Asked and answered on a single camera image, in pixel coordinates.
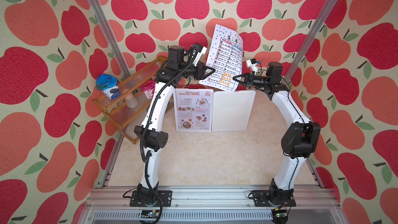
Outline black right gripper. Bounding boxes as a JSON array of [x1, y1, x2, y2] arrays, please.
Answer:
[[233, 74, 269, 91]]

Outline white dotted menu sheet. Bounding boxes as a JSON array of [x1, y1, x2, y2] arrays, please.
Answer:
[[200, 24, 243, 92]]

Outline restaurant special menu sheet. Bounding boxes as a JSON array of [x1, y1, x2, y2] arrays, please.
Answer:
[[175, 88, 215, 131]]

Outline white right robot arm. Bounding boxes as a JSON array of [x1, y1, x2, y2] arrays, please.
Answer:
[[233, 59, 321, 208]]

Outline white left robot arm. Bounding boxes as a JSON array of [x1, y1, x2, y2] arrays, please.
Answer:
[[134, 43, 215, 205]]

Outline right white rack box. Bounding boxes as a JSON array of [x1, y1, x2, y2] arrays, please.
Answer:
[[212, 90, 256, 132]]

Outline white rack box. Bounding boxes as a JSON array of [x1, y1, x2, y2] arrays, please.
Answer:
[[172, 88, 215, 133], [212, 90, 256, 132]]

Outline left white rack box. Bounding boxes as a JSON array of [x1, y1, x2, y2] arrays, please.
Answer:
[[172, 88, 215, 133]]

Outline pink lidded cup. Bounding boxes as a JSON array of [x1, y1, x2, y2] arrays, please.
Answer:
[[140, 79, 155, 100]]

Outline clear plastic bottle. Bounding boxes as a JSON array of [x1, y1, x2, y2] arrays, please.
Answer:
[[124, 92, 138, 108]]

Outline wooden spice shelf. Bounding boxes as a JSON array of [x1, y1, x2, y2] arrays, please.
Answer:
[[92, 56, 167, 144]]

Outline blue lidded yogurt cup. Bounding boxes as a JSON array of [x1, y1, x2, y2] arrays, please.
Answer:
[[96, 74, 121, 100]]

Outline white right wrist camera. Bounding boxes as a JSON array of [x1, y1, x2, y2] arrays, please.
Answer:
[[246, 58, 259, 75]]

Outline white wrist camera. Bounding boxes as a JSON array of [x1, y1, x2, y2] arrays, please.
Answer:
[[193, 43, 207, 66], [246, 58, 259, 75]]

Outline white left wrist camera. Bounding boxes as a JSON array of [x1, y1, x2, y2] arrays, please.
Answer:
[[193, 43, 207, 66]]

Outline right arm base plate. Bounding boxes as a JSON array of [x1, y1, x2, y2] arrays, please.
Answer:
[[248, 190, 296, 208]]

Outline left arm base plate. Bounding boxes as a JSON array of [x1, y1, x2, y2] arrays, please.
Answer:
[[130, 188, 173, 207]]

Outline right aluminium frame post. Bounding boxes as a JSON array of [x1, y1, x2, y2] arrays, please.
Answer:
[[284, 0, 338, 82]]

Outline aluminium frame post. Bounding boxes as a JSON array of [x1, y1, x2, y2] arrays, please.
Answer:
[[284, 0, 338, 82], [88, 0, 131, 79]]

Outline left aluminium frame post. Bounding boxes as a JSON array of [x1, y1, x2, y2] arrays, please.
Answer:
[[88, 0, 131, 79]]

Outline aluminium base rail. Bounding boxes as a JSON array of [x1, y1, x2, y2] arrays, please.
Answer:
[[77, 185, 348, 224]]

